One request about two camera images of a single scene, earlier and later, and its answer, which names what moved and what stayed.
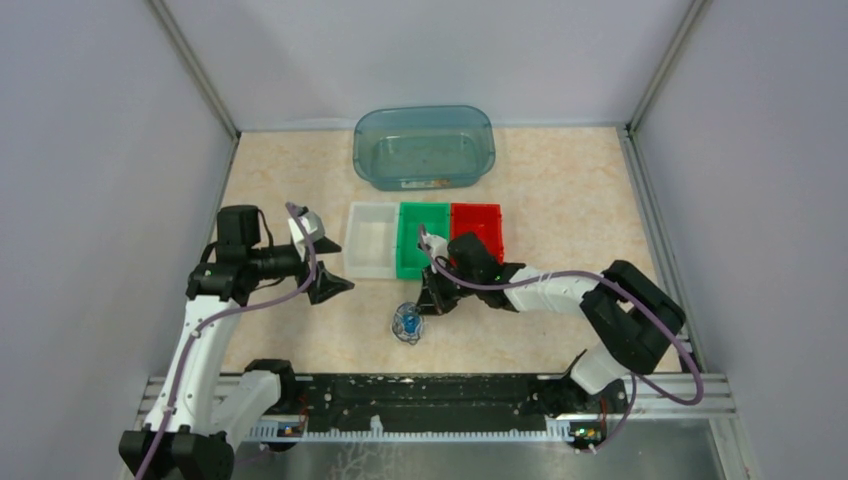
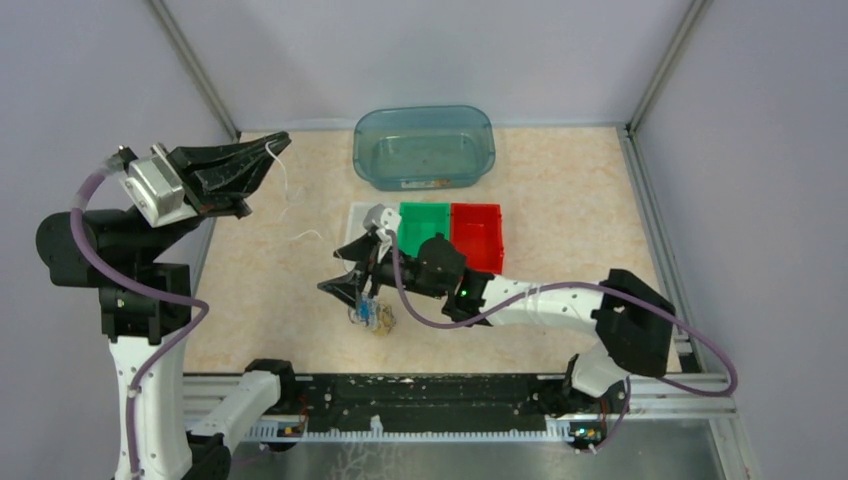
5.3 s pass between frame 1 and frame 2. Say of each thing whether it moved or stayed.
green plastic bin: stayed
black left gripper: moved
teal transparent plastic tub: stayed
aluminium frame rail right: stayed
